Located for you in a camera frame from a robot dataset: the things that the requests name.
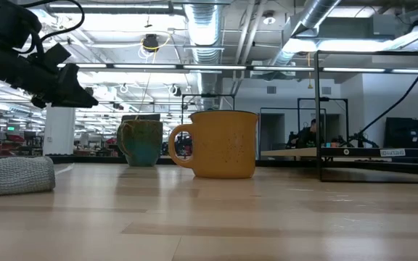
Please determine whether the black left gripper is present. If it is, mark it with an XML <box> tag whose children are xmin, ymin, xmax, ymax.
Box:
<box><xmin>11</xmin><ymin>63</ymin><xmax>99</xmax><ymax>109</ymax></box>

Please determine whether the green glazed mug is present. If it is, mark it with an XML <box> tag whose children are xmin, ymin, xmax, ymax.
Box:
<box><xmin>116</xmin><ymin>119</ymin><xmax>164</xmax><ymax>167</ymax></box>

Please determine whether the white pillar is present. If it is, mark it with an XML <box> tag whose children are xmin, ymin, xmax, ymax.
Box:
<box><xmin>43</xmin><ymin>104</ymin><xmax>76</xmax><ymax>156</ymax></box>

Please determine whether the black computer monitor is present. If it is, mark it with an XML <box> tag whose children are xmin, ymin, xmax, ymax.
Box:
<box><xmin>120</xmin><ymin>113</ymin><xmax>161</xmax><ymax>123</ymax></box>

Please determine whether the grey knitted cloth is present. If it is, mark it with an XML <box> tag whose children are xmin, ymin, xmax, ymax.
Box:
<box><xmin>0</xmin><ymin>155</ymin><xmax>57</xmax><ymax>198</ymax></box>

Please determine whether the long overhead light bar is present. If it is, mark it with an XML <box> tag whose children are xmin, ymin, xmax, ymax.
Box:
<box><xmin>57</xmin><ymin>62</ymin><xmax>418</xmax><ymax>74</ymax></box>

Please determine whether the yellow speckled mug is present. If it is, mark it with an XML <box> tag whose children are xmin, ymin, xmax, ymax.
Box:
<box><xmin>168</xmin><ymin>110</ymin><xmax>260</xmax><ymax>180</ymax></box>

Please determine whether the white label sticker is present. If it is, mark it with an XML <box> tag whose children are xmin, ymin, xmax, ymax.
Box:
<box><xmin>380</xmin><ymin>148</ymin><xmax>406</xmax><ymax>157</ymax></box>

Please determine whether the black equipment box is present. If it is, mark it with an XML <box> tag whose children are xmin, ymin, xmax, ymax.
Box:
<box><xmin>384</xmin><ymin>117</ymin><xmax>418</xmax><ymax>149</ymax></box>

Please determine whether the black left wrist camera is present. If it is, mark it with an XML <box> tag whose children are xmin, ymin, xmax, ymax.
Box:
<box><xmin>30</xmin><ymin>43</ymin><xmax>73</xmax><ymax>72</ymax></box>

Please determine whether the black table edge rail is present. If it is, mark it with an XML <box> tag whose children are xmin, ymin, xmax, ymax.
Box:
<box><xmin>45</xmin><ymin>154</ymin><xmax>319</xmax><ymax>167</ymax></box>

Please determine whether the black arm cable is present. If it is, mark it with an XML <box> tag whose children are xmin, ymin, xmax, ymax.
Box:
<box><xmin>20</xmin><ymin>0</ymin><xmax>86</xmax><ymax>43</ymax></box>

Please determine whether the black ceiling camera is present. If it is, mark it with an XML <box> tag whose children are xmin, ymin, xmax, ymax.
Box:
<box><xmin>142</xmin><ymin>33</ymin><xmax>160</xmax><ymax>52</ymax></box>

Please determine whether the silver air duct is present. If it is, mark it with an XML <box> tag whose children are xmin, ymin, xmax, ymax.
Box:
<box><xmin>266</xmin><ymin>0</ymin><xmax>342</xmax><ymax>67</ymax></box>
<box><xmin>183</xmin><ymin>0</ymin><xmax>225</xmax><ymax>109</ymax></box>

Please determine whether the black wire shelf frame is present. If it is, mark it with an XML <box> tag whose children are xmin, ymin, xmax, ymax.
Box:
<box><xmin>313</xmin><ymin>50</ymin><xmax>418</xmax><ymax>183</ymax></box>

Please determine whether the black hanging cable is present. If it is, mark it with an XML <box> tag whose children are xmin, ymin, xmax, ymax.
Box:
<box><xmin>353</xmin><ymin>54</ymin><xmax>418</xmax><ymax>138</ymax></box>

